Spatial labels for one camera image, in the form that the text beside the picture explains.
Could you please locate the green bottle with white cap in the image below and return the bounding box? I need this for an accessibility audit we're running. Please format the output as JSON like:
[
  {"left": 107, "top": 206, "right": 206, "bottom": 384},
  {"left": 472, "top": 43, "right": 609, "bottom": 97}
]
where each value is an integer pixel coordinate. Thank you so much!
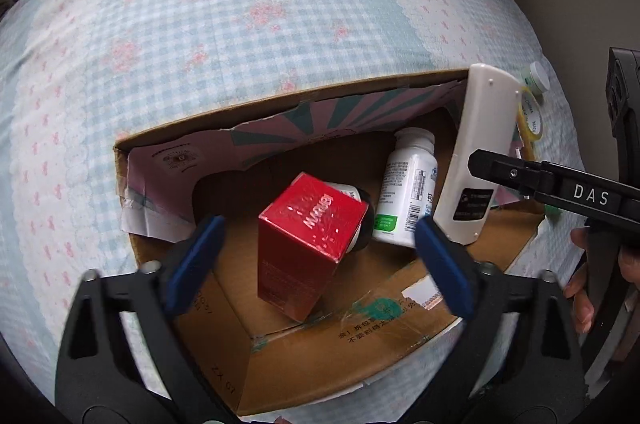
[{"left": 518, "top": 61, "right": 549, "bottom": 95}]

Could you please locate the red glossy carton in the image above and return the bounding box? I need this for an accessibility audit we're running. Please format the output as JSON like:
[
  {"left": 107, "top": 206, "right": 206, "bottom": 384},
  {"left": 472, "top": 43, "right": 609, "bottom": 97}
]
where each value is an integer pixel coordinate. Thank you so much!
[{"left": 257, "top": 172, "right": 369, "bottom": 323}]

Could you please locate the white pill bottle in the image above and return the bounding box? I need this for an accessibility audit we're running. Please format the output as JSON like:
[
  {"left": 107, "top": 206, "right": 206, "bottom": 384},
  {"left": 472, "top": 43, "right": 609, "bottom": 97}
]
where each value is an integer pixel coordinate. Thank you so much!
[{"left": 373, "top": 127, "right": 438, "bottom": 248}]

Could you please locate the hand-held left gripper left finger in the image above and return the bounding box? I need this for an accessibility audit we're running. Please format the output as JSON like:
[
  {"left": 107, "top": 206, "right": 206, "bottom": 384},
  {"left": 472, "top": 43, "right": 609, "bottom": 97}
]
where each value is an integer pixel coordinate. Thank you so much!
[{"left": 55, "top": 215, "right": 227, "bottom": 411}]

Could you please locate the checked floral bed sheet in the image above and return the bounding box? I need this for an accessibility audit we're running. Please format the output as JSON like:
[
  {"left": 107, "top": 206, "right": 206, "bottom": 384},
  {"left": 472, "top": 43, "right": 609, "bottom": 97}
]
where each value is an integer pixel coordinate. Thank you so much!
[{"left": 0, "top": 0, "right": 588, "bottom": 424}]

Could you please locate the person's right hand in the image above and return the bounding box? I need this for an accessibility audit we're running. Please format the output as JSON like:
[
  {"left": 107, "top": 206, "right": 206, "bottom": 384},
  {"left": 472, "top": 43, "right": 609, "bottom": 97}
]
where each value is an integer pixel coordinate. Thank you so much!
[{"left": 563, "top": 228, "right": 640, "bottom": 331}]

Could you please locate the yellow labelled bottle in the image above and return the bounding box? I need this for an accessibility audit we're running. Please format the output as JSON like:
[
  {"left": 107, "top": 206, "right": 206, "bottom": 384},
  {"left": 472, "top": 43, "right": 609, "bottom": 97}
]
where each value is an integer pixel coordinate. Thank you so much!
[{"left": 515, "top": 88, "right": 545, "bottom": 144}]

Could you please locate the cardboard box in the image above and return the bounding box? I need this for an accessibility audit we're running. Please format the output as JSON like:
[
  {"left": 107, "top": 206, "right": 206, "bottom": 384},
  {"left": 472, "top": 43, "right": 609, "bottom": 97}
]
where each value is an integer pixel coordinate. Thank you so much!
[{"left": 112, "top": 66, "right": 547, "bottom": 417}]

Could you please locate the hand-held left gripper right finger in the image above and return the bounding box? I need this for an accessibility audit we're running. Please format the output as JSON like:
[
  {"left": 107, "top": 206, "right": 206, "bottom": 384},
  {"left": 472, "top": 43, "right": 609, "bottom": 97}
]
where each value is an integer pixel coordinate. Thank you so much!
[{"left": 414, "top": 215, "right": 587, "bottom": 411}]

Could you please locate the white remote control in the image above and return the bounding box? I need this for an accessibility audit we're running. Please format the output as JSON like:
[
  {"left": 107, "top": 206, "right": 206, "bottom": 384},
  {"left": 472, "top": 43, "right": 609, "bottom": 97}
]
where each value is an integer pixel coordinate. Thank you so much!
[{"left": 432, "top": 63, "right": 524, "bottom": 246}]

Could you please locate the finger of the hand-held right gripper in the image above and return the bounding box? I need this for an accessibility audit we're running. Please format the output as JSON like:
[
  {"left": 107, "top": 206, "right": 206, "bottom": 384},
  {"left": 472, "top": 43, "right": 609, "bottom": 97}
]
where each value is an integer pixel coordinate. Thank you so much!
[{"left": 468, "top": 149, "right": 640, "bottom": 225}]

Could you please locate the dark jar with white label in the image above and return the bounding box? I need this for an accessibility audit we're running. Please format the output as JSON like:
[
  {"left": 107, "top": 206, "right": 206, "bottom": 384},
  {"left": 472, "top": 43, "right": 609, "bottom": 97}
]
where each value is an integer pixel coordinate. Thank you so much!
[{"left": 325, "top": 182, "right": 375, "bottom": 253}]

